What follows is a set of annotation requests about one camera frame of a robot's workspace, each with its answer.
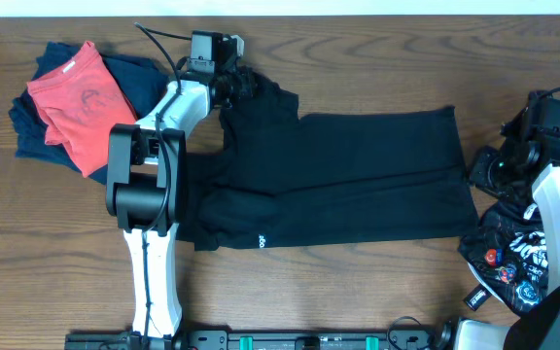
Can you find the plain black t-shirt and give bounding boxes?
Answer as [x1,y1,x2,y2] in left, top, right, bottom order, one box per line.
[177,76,478,251]

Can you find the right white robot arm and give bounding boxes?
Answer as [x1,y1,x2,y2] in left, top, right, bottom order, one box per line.
[451,90,560,349]

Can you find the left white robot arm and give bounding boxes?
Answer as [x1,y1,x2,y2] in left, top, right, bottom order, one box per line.
[106,30,255,349]

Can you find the black patterned printed shirt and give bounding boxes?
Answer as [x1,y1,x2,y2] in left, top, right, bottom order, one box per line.
[456,89,560,317]

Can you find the red folded t-shirt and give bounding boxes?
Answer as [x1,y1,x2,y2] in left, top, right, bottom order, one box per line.
[27,41,136,177]

